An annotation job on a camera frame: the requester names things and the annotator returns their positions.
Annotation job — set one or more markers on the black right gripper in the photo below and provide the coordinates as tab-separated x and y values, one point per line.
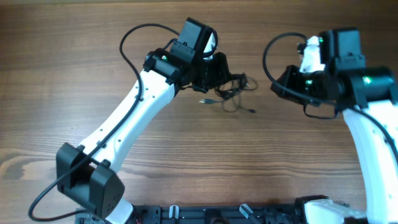
288	82

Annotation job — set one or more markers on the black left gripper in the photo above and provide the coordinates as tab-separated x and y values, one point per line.
218	71

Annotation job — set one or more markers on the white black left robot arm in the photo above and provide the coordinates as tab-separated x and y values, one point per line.
88	173

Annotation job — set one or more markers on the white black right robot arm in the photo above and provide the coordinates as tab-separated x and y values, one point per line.
333	71

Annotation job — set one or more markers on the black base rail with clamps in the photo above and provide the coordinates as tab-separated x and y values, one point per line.
268	214

